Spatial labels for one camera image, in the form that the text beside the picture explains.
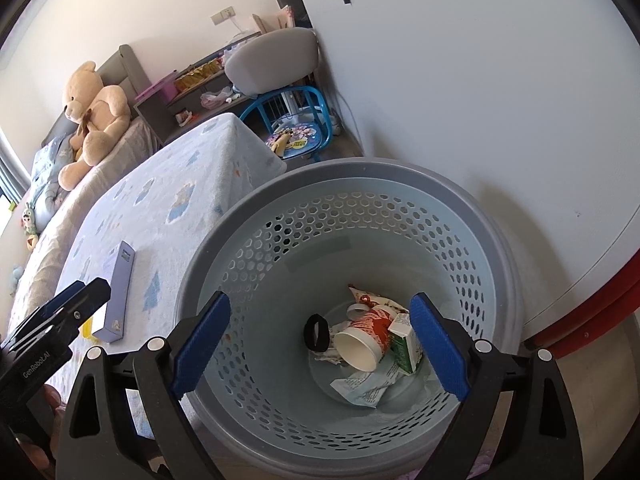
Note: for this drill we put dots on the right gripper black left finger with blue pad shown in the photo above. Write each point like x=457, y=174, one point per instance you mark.
x=99, y=439

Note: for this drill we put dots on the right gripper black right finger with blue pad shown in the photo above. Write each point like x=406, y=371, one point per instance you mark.
x=540, y=439

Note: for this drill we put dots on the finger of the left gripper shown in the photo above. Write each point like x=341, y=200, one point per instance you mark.
x=44, y=312
x=80, y=304

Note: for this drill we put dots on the white green medicine box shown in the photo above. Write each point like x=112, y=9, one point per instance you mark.
x=404, y=344

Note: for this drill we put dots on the red white paper cup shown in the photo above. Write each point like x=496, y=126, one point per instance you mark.
x=364, y=342

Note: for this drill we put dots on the black round object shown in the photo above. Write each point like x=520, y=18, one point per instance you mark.
x=316, y=334

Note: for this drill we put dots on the person's left hand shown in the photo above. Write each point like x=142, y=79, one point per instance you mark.
x=36, y=455

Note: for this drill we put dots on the yellow rimmed lid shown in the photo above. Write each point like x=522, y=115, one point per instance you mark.
x=86, y=331

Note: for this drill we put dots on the lavender long carton box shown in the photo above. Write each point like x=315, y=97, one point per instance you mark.
x=107, y=324

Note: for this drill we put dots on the small green plush toy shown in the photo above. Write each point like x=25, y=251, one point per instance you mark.
x=28, y=223

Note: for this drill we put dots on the grey bed with headboard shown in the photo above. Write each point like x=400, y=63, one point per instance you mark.
x=46, y=262

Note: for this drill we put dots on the blue patterned fleece blanket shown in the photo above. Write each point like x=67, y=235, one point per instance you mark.
x=164, y=209

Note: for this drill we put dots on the blue pillow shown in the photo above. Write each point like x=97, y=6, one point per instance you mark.
x=45, y=196

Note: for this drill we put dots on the white blue plastic wrapper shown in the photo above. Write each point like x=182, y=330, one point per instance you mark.
x=366, y=389

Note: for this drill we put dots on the beige teddy bear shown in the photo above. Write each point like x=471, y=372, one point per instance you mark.
x=102, y=115

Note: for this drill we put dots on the grey perforated laundry basket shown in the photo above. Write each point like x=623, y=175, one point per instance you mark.
x=300, y=245

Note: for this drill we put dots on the pink storage box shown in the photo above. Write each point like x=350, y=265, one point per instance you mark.
x=165, y=89

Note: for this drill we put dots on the crumpled white tissue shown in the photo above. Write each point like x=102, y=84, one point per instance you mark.
x=330, y=356

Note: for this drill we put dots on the red snack wrapper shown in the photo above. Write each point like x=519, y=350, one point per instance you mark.
x=372, y=300

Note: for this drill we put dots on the pink plastic bag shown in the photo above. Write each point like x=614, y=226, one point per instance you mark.
x=212, y=100

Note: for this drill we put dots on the grey shelf unit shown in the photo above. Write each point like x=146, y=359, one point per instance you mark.
x=169, y=121

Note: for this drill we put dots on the grey office chair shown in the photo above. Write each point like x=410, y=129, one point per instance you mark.
x=273, y=61

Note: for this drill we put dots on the wall power socket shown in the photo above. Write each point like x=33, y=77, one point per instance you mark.
x=223, y=15

